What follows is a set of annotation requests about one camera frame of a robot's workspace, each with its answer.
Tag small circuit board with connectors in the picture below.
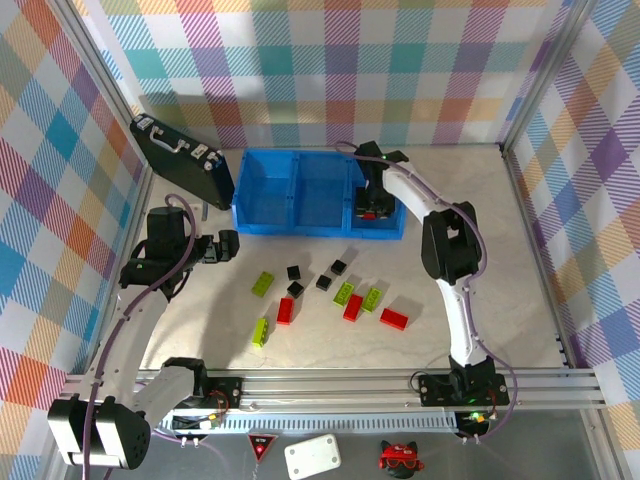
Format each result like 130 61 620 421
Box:
457 409 494 436
172 409 225 432

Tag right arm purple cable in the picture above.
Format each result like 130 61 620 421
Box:
333 141 519 446

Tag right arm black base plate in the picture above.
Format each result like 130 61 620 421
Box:
417 372 512 407

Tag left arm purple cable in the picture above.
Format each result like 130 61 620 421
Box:
82 193 231 480

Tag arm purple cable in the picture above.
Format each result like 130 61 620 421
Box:
82 193 231 480
333 141 519 446

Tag white slotted cable duct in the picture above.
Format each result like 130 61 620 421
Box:
159 413 460 434

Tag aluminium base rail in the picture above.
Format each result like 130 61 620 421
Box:
54 367 609 416

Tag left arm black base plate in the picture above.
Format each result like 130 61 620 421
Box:
199 377 245 409

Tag black cat figure red glasses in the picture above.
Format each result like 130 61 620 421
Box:
377 438 426 480

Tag aluminium side rail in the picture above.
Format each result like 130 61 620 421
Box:
499 144 581 371
88 164 154 375

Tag black case with silver handle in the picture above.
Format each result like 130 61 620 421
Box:
129 114 235 211

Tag red triangle sign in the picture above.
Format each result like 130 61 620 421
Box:
246 433 279 464

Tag aluminium frame post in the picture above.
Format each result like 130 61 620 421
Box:
49 0 154 174
499 0 599 154

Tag white rectangular box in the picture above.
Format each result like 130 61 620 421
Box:
283 433 344 480

